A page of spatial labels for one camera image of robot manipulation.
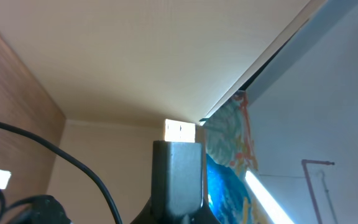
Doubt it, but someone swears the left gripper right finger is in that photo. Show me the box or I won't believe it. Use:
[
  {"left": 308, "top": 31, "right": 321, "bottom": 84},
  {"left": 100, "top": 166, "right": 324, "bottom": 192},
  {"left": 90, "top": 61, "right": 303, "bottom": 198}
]
[{"left": 185, "top": 200, "right": 220, "bottom": 224}]

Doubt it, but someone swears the colourful wall poster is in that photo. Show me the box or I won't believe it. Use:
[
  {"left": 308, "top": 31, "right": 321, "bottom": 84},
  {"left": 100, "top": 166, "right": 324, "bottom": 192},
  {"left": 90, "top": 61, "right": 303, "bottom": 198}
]
[{"left": 203, "top": 91, "right": 258, "bottom": 223}]

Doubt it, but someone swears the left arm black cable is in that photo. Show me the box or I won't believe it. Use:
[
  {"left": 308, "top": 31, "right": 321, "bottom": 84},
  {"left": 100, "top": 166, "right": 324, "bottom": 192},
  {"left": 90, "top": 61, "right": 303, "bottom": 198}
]
[{"left": 0, "top": 116, "right": 124, "bottom": 224}]

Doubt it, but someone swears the pink wall pipe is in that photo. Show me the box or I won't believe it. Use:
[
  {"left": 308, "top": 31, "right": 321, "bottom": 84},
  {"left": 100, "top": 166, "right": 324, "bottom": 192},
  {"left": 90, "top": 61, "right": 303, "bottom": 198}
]
[{"left": 301, "top": 159, "right": 335, "bottom": 224}]

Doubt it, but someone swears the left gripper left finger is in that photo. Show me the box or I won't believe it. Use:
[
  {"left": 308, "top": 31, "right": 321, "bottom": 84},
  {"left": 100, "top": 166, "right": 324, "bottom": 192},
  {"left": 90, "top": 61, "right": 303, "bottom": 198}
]
[{"left": 131, "top": 197, "right": 167, "bottom": 224}]

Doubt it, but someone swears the ceiling light tube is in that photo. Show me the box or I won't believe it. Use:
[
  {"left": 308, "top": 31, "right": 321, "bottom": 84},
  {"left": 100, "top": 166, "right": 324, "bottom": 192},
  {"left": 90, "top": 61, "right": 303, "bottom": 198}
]
[{"left": 244, "top": 169, "right": 294, "bottom": 224}]

